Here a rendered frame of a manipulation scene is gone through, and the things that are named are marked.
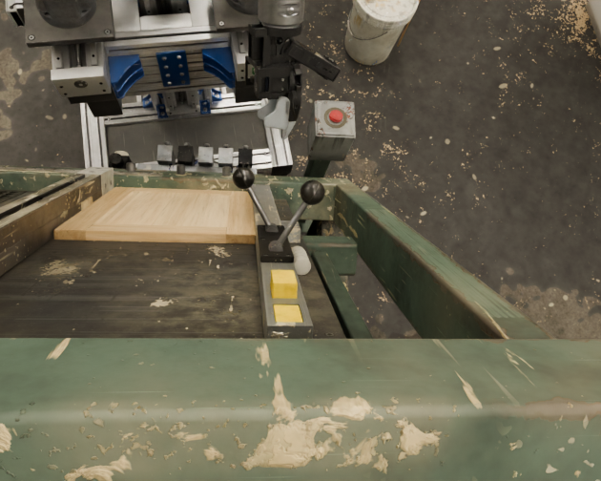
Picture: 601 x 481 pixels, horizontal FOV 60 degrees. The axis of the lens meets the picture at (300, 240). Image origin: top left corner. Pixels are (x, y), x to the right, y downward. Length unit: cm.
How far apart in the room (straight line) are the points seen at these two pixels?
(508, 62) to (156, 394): 295
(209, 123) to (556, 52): 197
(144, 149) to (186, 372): 200
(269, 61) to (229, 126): 142
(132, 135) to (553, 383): 212
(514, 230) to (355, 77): 110
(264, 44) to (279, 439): 71
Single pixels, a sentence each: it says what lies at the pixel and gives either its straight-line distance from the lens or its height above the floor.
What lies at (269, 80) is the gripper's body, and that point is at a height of 150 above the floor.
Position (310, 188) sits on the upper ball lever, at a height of 156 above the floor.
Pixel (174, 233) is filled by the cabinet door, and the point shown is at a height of 131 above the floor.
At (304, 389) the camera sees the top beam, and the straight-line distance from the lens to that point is 33.
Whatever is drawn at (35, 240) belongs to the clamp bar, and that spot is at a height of 138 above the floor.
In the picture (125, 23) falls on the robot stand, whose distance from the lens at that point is 170.
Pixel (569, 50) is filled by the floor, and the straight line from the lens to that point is 339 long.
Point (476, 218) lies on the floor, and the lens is 266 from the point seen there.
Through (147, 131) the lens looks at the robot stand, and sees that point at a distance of 235.
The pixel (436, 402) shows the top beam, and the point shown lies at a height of 196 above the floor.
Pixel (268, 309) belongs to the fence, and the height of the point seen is 168.
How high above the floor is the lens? 227
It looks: 73 degrees down
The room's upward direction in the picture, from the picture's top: 24 degrees clockwise
